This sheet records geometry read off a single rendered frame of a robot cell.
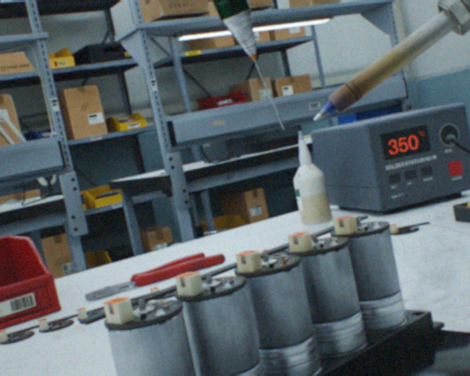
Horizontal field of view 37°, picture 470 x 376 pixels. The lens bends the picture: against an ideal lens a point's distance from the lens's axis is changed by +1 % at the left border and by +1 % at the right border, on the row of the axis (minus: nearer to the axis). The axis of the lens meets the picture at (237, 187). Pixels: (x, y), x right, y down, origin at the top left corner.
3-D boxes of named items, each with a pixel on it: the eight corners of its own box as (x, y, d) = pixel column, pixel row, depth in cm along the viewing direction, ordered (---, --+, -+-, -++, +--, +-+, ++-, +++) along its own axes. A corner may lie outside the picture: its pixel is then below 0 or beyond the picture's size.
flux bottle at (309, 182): (320, 218, 77) (303, 130, 77) (339, 218, 74) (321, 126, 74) (295, 225, 76) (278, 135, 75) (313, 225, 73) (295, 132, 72)
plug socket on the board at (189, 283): (210, 289, 23) (206, 270, 23) (190, 297, 23) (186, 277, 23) (195, 288, 24) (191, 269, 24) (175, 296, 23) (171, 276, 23)
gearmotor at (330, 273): (383, 359, 28) (359, 233, 27) (345, 382, 26) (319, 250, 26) (336, 352, 30) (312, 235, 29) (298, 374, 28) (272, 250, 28)
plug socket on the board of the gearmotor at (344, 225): (362, 229, 29) (359, 214, 29) (349, 234, 28) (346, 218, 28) (347, 230, 29) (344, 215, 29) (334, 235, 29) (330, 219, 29)
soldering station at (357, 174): (483, 193, 72) (467, 101, 71) (382, 218, 69) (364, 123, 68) (408, 189, 86) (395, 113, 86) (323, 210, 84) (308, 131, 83)
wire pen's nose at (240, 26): (232, 63, 24) (215, 23, 24) (248, 51, 25) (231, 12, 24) (256, 56, 23) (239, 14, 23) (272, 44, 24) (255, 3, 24)
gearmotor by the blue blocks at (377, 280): (422, 335, 30) (399, 218, 29) (388, 356, 28) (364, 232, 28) (375, 330, 31) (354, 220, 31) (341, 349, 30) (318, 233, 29)
